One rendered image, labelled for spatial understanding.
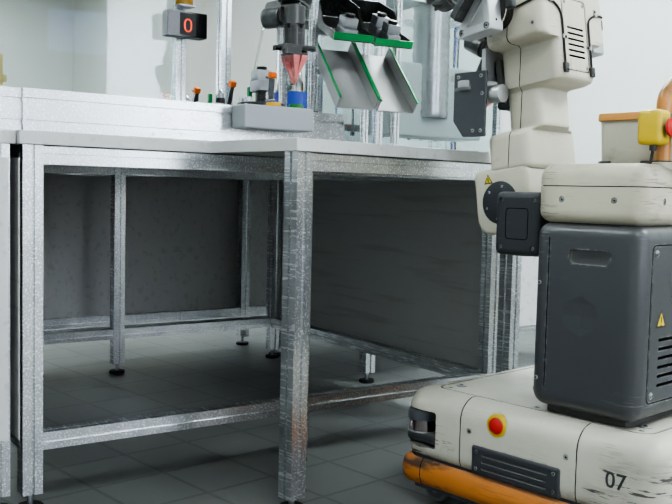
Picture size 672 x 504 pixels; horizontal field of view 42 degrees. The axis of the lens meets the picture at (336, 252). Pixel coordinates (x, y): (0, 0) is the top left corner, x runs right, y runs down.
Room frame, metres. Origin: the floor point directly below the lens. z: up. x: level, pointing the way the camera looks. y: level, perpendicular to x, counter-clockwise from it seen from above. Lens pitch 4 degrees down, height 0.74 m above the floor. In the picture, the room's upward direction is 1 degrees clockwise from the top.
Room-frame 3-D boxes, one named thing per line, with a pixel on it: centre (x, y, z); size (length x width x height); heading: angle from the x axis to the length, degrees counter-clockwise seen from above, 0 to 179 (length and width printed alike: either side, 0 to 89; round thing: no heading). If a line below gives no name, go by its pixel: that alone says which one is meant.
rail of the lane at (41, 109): (2.30, 0.37, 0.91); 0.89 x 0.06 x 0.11; 125
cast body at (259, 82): (2.59, 0.23, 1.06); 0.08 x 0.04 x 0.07; 33
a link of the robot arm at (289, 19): (2.42, 0.13, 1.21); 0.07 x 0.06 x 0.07; 55
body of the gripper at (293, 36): (2.42, 0.13, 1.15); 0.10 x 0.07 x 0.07; 126
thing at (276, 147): (2.53, 0.00, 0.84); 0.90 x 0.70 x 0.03; 133
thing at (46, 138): (2.94, 0.48, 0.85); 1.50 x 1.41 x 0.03; 125
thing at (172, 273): (4.09, 0.35, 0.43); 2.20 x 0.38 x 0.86; 125
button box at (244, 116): (2.35, 0.17, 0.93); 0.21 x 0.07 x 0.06; 125
